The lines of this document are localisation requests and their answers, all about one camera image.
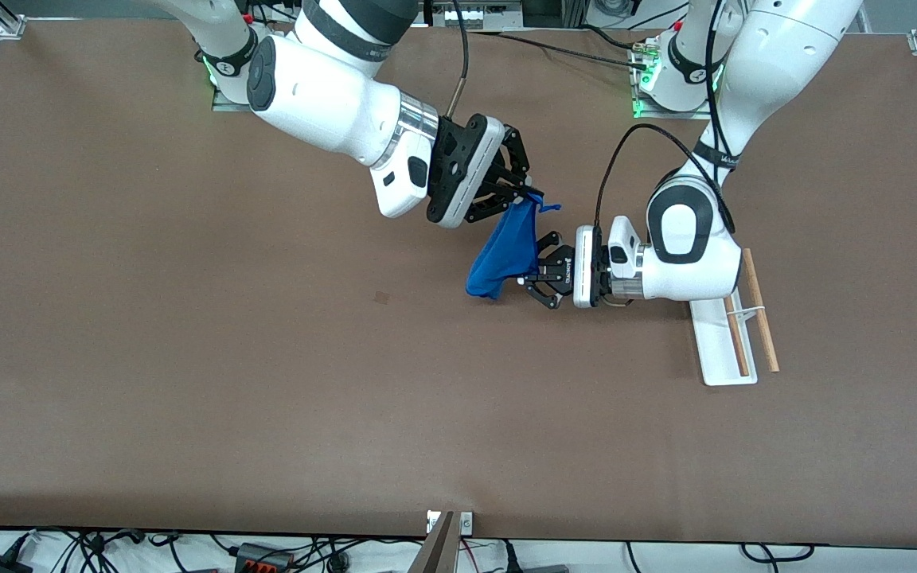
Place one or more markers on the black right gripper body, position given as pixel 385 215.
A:
pixel 455 161

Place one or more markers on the blue towel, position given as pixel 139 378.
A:
pixel 502 251

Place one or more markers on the white rack with wooden rods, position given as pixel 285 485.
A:
pixel 717 350

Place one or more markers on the white power strip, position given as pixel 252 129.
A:
pixel 474 14

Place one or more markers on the black plug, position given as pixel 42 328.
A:
pixel 513 557

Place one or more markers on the black box with orange connectors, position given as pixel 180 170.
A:
pixel 259 557

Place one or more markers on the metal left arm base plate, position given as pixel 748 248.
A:
pixel 665 114

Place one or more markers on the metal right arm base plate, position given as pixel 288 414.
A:
pixel 228 103

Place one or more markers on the white metal bracket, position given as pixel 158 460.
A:
pixel 466 523

